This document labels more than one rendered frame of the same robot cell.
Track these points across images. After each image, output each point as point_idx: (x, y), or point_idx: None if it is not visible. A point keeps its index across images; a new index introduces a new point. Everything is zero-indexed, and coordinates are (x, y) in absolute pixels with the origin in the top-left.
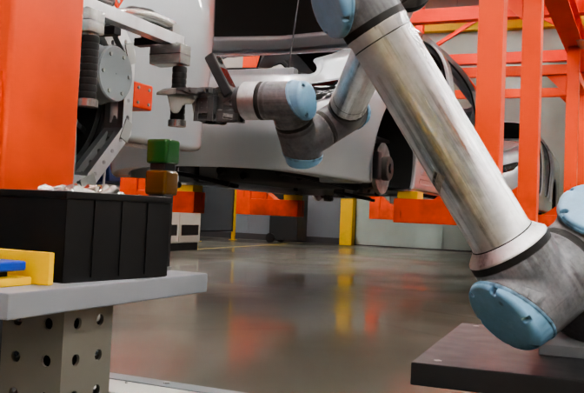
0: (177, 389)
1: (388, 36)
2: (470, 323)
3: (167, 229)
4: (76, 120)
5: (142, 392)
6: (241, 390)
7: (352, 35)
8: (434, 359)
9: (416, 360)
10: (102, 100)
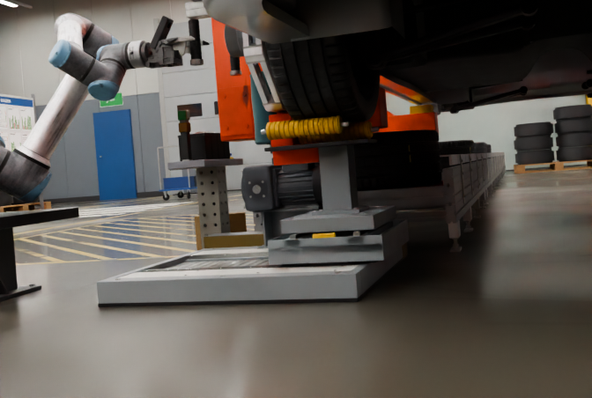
0: (209, 275)
1: None
2: None
3: (179, 146)
4: (218, 101)
5: (236, 270)
6: (153, 331)
7: None
8: (64, 208)
9: (74, 207)
10: (240, 56)
